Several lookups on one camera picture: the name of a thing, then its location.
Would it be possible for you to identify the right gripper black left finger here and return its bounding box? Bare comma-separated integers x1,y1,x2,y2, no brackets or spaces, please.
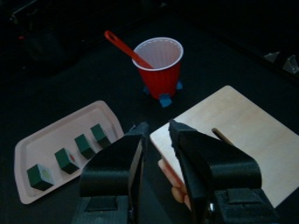
70,122,152,224

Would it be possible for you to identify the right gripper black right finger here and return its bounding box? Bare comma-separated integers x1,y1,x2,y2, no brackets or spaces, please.
166,119,280,224

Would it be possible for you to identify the light wooden drawer box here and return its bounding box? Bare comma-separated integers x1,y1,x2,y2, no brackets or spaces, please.
149,85,299,208

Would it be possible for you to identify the green toy sushi block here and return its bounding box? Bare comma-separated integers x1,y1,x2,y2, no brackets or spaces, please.
53,147,80,175
89,123,112,149
73,133,97,160
25,164,55,192

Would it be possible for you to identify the orange toy food piece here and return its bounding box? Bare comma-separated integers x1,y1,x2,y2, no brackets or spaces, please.
156,158,192,212

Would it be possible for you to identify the pink plastic tray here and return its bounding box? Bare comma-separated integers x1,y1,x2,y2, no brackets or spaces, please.
13,100,126,205

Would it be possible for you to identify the blue cup holder base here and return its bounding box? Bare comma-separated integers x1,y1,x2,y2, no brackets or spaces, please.
142,80,184,109

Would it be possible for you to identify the red plastic cup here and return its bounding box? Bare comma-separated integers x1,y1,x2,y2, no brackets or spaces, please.
130,36,184,101

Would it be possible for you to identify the red plastic spoon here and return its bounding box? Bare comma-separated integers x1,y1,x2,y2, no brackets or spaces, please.
102,30,154,70

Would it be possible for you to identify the small brown wooden handle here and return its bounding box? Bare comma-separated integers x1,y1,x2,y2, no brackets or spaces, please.
209,127,236,147

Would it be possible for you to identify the grey metal frame bracket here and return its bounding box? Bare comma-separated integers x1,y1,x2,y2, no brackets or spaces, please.
281,54,299,75

